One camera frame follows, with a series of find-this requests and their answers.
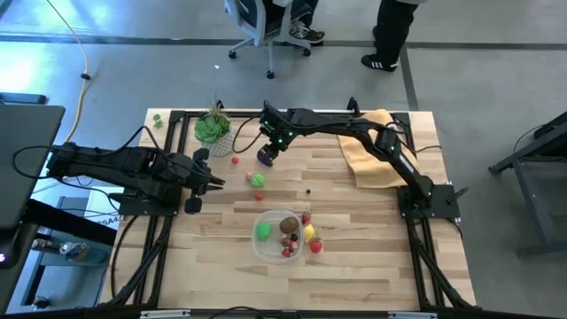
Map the white printed label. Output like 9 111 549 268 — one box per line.
82 188 123 231

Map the orange yellow towel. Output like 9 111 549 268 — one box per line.
337 108 422 190

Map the black side desk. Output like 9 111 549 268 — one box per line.
488 110 567 258

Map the white metal bracket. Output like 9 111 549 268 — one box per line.
139 309 192 319
387 311 439 319

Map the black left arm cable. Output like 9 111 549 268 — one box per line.
11 125 160 181

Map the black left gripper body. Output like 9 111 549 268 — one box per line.
184 147 211 215

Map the succulent in patterned white pot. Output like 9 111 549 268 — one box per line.
193 99 237 158

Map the brown toy kiwi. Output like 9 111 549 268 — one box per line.
279 215 299 235

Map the yellow cable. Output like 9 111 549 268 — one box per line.
43 0 89 143

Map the person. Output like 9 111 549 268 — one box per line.
265 0 327 45
361 0 420 73

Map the clear plastic tupperware container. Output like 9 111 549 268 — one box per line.
252 209 306 266

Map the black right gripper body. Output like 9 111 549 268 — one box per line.
258 100 297 167

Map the dark flat panel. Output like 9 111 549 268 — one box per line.
0 91 48 106

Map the metal clamp tool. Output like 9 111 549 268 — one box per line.
30 237 89 261

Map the grey office chair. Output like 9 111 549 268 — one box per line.
223 0 314 80

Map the black aluminium table frame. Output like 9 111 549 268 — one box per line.
100 107 478 311

